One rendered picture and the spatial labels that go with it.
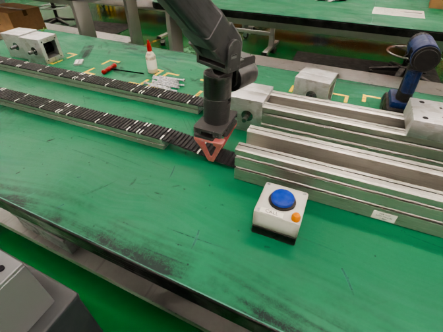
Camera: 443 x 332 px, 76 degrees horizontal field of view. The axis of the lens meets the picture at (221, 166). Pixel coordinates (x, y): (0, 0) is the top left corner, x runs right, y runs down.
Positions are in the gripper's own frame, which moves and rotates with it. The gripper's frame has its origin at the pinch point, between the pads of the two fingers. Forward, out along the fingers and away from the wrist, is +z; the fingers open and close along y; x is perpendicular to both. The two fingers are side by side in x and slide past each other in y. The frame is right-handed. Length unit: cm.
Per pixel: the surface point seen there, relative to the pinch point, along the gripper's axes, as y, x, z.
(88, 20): 166, 194, 29
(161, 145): -2.0, 13.7, 1.0
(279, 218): -17.8, -18.9, -4.6
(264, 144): 1.5, -11.0, -4.6
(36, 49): 29, 88, -1
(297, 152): 1.4, -18.4, -4.9
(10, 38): 31, 103, -3
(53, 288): -39.4, 10.6, 2.8
